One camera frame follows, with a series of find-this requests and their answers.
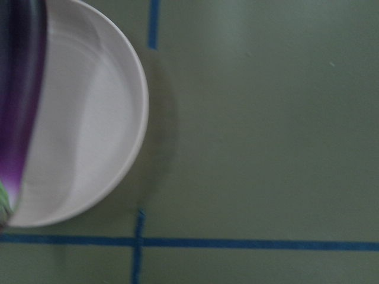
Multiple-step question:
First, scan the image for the pink plate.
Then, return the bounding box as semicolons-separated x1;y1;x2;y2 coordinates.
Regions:
9;1;149;228

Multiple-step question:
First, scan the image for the purple eggplant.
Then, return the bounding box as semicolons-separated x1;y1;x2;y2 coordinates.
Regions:
1;1;47;228

